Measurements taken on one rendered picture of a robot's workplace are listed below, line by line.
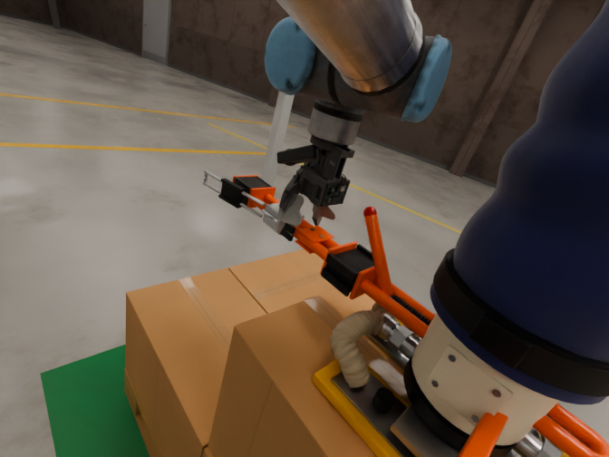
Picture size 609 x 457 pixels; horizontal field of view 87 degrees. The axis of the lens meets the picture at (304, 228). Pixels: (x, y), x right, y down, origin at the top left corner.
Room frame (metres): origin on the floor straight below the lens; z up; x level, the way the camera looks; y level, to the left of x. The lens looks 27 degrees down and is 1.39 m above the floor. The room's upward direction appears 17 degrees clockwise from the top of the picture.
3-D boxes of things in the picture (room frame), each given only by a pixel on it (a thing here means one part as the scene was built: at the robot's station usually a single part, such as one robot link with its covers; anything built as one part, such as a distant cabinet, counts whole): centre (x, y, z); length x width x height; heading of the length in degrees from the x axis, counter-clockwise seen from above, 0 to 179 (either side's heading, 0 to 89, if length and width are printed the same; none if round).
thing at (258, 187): (0.75, 0.15, 1.07); 0.08 x 0.07 x 0.05; 50
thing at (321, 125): (0.61, 0.00, 1.30); 0.10 x 0.09 x 0.05; 139
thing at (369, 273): (0.52, -0.11, 1.07); 0.10 x 0.08 x 0.06; 140
